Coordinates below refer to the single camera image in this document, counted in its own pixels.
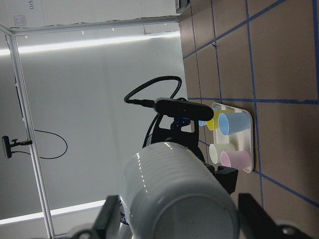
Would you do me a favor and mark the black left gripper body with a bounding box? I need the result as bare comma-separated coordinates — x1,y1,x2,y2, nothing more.
148,116,237,194

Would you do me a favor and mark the pink cup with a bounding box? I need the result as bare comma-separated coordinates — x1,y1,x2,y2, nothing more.
220,151,252,173

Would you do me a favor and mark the pale green cup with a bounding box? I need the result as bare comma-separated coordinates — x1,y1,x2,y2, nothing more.
209,143,236,164

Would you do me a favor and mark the grey ikea cup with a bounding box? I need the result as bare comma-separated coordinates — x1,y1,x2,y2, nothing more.
120,142,240,239

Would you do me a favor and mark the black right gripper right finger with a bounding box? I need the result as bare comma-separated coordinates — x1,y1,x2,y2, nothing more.
238,193,310,239

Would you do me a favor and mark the black wall camera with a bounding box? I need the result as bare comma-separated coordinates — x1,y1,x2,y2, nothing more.
1,135,32,158

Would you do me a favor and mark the blue cup far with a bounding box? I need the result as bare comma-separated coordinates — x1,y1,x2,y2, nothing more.
218,112,250,136

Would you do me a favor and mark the cream plastic tray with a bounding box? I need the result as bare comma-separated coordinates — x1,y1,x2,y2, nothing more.
212,103,254,172

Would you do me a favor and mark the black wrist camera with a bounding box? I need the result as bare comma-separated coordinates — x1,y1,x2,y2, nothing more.
154,98,214,121

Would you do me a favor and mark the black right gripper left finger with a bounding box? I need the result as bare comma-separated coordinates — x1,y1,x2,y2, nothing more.
66,195,120,239

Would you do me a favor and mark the blue cup near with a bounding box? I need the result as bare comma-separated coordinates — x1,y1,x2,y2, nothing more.
198,120,207,126

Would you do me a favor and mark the blue cup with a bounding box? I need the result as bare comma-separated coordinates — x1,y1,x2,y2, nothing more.
198,120,207,126
218,112,250,136

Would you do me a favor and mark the yellow cup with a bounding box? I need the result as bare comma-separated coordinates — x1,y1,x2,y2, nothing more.
206,110,225,130

